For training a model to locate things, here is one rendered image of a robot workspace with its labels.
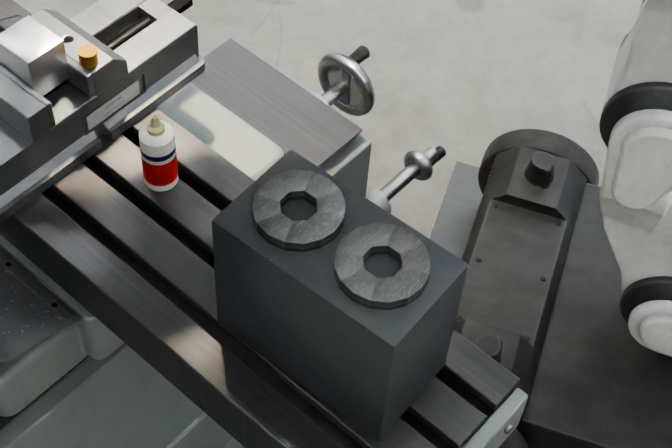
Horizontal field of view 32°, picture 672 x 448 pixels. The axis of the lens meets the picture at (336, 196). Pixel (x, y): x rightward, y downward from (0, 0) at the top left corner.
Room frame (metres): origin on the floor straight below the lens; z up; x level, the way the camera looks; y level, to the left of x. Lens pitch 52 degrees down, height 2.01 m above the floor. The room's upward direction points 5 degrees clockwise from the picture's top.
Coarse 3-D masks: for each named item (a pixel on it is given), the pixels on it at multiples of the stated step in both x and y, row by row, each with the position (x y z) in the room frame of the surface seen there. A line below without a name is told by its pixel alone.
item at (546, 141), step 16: (496, 144) 1.29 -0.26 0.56; (512, 144) 1.27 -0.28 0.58; (528, 144) 1.26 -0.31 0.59; (544, 144) 1.26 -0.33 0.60; (560, 144) 1.26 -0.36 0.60; (576, 144) 1.27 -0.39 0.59; (576, 160) 1.24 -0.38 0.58; (592, 160) 1.26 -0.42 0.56; (480, 176) 1.27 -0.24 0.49; (592, 176) 1.24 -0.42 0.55
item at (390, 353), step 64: (256, 192) 0.69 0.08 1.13; (320, 192) 0.70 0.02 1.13; (256, 256) 0.63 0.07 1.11; (320, 256) 0.63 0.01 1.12; (384, 256) 0.64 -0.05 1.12; (448, 256) 0.64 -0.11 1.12; (256, 320) 0.63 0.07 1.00; (320, 320) 0.58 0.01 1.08; (384, 320) 0.57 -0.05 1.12; (448, 320) 0.62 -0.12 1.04; (320, 384) 0.58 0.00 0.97; (384, 384) 0.54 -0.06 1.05
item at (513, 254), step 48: (528, 192) 1.14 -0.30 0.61; (576, 192) 1.17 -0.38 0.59; (480, 240) 1.06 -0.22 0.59; (528, 240) 1.07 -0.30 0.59; (576, 240) 1.09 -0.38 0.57; (480, 288) 0.97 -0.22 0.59; (528, 288) 0.98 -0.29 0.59; (576, 288) 1.00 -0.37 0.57; (480, 336) 0.85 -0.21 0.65; (528, 336) 0.89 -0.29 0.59; (576, 336) 0.92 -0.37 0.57; (624, 336) 0.92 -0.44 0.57; (528, 384) 0.82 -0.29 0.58; (576, 384) 0.84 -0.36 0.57; (624, 384) 0.84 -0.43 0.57; (528, 432) 0.77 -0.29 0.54; (576, 432) 0.76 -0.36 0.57; (624, 432) 0.77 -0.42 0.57
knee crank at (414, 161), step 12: (408, 156) 1.27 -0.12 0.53; (420, 156) 1.26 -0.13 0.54; (432, 156) 1.28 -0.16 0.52; (408, 168) 1.25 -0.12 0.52; (420, 168) 1.25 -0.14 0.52; (432, 168) 1.25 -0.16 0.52; (396, 180) 1.22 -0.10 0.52; (408, 180) 1.23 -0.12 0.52; (420, 180) 1.25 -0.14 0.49; (372, 192) 1.17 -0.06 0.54; (384, 192) 1.19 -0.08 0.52; (396, 192) 1.20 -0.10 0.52; (384, 204) 1.16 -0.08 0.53
